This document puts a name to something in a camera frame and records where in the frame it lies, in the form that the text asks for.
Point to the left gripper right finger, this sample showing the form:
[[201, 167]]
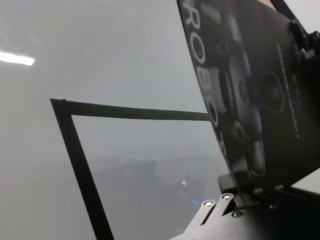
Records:
[[275, 220]]

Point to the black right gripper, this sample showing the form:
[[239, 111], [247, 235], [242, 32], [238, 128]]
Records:
[[313, 45]]

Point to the black robot print poster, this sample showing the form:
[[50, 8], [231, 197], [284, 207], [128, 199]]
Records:
[[250, 75]]

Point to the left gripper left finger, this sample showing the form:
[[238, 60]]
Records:
[[215, 210]]

